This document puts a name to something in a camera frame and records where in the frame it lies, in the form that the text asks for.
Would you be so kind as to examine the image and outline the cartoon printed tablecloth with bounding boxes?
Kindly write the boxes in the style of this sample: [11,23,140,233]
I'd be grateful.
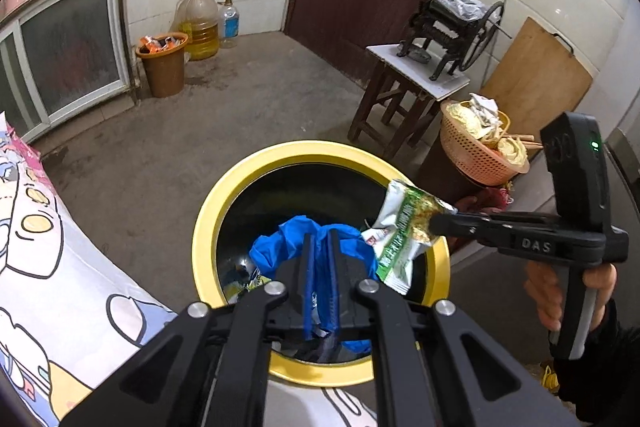
[0,109,381,427]

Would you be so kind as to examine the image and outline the large cooking oil jug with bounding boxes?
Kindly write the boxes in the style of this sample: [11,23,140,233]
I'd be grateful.
[174,0,220,62]

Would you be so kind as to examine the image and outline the orange plastic basket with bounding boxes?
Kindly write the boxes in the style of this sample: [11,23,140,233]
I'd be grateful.
[439,99,531,186]

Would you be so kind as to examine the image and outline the green printed snack wrapper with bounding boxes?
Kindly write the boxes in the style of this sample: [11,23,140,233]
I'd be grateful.
[360,179,458,297]

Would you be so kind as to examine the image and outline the cabbage leaves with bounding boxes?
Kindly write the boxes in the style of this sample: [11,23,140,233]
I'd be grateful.
[446,103,528,168]

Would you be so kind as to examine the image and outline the person's right hand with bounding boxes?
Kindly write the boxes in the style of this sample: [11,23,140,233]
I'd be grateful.
[524,257,618,334]

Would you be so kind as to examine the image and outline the orange snack packets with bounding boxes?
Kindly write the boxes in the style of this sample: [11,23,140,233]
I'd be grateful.
[140,34,186,54]

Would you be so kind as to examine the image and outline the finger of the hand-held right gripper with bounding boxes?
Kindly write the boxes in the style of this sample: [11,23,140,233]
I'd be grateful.
[429,209,561,253]

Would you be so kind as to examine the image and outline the brown plastic bin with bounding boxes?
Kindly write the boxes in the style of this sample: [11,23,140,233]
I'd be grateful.
[135,32,190,98]

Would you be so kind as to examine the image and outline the yellow rimmed trash bin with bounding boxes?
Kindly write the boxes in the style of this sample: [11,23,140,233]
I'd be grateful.
[192,141,451,385]

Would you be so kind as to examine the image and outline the wooden stool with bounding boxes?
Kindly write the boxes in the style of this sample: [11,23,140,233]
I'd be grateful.
[347,43,472,160]

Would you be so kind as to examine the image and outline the blue plastic bag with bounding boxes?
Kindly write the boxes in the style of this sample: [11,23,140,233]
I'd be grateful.
[250,214,378,363]

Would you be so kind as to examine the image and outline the black hand-crank noodle machine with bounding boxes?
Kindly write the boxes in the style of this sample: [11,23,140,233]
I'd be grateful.
[397,0,513,82]

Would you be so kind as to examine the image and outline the glass door cabinet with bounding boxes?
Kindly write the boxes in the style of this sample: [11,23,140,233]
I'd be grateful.
[0,0,136,142]

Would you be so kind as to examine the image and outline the wooden cutting board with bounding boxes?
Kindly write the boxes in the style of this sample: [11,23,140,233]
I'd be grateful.
[480,17,593,148]

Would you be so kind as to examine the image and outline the crumpled white paper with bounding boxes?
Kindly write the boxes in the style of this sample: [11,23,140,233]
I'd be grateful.
[467,93,501,128]

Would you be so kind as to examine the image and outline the clear water bottle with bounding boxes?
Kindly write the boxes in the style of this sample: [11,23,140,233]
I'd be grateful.
[219,0,240,50]

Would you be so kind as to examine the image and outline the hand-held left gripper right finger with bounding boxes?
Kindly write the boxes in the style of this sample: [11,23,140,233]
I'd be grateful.
[325,227,583,427]

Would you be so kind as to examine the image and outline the person's right forearm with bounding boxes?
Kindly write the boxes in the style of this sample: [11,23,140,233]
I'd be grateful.
[555,302,640,423]

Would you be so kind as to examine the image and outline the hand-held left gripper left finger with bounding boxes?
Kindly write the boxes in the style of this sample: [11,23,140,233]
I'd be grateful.
[60,232,318,427]

